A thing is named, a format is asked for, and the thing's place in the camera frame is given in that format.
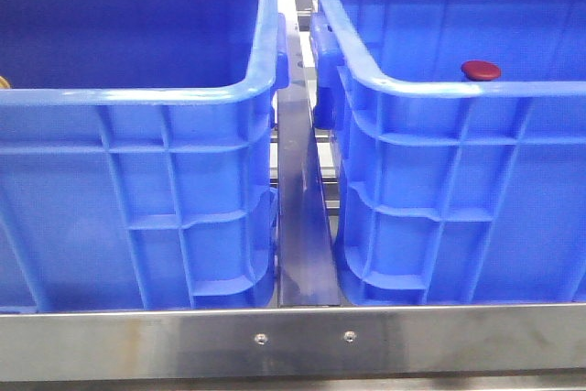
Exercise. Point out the right blue plastic bin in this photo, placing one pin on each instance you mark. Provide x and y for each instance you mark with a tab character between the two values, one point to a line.
456	191

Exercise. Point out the red mushroom push button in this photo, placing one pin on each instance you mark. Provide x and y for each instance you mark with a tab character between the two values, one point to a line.
480	70

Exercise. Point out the blue plastic bin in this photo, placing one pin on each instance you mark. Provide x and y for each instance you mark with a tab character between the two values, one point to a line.
135	139
456	191

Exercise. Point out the yellow mushroom push button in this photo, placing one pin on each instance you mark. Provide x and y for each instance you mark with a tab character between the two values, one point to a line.
4	83

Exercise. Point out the steel divider bar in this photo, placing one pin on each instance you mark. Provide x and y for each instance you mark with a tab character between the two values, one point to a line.
307	273

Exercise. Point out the left blue plastic bin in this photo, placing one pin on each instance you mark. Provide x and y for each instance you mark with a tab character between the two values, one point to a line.
135	139

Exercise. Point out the steel front rail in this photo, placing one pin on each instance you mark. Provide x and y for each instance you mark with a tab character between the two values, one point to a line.
336	341

